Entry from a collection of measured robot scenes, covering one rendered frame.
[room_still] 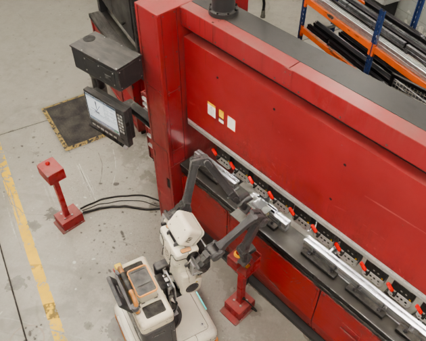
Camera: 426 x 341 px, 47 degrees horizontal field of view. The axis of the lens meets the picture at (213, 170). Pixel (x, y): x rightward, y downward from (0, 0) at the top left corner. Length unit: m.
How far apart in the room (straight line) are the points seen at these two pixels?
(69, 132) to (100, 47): 2.45
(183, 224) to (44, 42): 5.11
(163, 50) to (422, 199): 1.90
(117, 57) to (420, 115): 2.04
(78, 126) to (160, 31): 2.92
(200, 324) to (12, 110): 3.81
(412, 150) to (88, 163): 3.86
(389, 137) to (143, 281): 1.91
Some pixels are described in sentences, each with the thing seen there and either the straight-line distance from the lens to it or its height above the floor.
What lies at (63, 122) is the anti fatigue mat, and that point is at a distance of 6.17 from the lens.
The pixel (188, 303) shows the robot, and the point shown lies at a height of 0.28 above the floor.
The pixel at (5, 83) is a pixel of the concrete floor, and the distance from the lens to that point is 7.08.
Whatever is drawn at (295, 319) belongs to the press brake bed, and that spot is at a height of 0.05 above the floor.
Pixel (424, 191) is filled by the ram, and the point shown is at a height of 2.04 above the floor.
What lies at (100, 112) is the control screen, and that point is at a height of 1.45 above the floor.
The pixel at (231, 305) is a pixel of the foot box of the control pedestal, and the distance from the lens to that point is 4.26.
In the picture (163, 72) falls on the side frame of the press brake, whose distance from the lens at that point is 3.52.
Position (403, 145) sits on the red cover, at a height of 2.24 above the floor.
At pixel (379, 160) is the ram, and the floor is 2.05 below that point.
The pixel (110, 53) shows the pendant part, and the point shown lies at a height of 1.95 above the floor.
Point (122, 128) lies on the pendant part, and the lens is 3.76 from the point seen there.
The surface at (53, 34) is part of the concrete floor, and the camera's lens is 7.91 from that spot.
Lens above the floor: 3.88
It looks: 47 degrees down
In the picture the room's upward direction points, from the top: straight up
